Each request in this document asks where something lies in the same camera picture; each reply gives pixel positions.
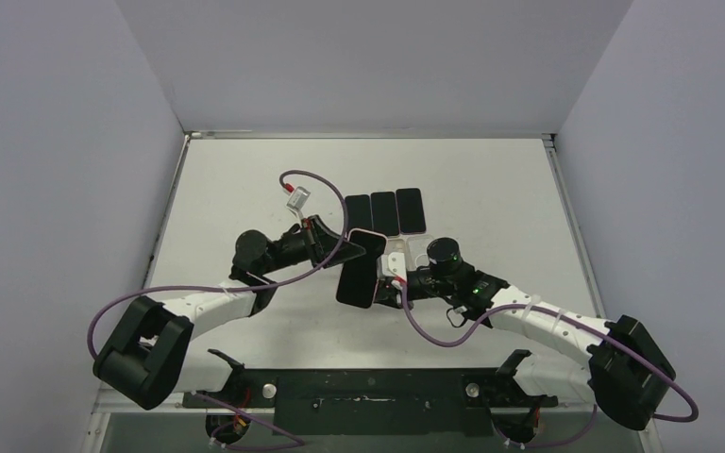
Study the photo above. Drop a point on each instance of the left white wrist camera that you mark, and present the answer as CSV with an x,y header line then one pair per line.
x,y
297,199

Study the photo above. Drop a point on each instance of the phone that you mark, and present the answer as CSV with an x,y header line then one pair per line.
x,y
359,278
410,211
359,212

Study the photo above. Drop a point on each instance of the clear phone case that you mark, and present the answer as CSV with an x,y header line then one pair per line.
x,y
417,246

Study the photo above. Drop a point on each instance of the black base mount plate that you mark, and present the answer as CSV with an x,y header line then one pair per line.
x,y
380,401

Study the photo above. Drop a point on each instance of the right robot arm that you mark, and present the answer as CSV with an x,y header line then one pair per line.
x,y
615,365

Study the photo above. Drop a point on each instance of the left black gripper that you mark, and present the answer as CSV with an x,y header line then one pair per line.
x,y
320,242

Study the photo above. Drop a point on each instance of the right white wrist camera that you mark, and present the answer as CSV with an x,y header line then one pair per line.
x,y
394,266

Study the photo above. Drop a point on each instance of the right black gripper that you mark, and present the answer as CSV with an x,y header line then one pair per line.
x,y
400,290

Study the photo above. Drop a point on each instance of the beige phone case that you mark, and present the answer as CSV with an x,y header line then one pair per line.
x,y
396,245

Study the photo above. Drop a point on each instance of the black smartphone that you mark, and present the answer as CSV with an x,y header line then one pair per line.
x,y
384,214

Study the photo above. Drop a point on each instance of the aluminium table frame rail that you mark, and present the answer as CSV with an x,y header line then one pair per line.
x,y
396,134

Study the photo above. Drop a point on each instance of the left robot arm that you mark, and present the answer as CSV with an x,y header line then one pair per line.
x,y
146,357

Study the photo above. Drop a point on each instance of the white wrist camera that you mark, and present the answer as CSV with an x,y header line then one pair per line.
x,y
394,266
297,199

